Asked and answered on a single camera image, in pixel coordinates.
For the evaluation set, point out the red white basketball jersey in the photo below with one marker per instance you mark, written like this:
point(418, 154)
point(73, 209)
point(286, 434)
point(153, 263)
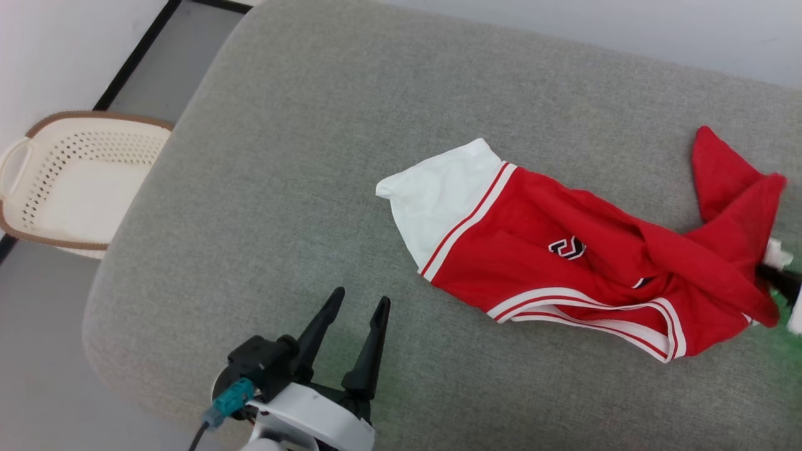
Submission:
point(551, 213)

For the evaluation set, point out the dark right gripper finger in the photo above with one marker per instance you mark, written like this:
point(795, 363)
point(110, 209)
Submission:
point(783, 280)

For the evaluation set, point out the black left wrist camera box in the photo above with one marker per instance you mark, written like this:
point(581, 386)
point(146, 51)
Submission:
point(260, 363)

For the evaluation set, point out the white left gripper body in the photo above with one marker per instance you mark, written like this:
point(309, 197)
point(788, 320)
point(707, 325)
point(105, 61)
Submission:
point(313, 419)

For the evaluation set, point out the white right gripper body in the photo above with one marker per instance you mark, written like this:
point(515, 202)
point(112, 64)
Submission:
point(797, 316)

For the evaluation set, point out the black baseboard strip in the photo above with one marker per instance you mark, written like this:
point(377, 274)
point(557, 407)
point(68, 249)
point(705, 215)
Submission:
point(135, 56)

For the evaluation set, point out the grey fabric sofa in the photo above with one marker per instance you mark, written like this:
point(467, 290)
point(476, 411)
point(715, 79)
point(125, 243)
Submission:
point(282, 188)

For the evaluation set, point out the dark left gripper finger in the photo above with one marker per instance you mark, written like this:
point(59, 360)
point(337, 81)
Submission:
point(373, 351)
point(316, 335)

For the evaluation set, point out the cream plastic laundry basket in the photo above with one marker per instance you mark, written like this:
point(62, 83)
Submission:
point(81, 200)

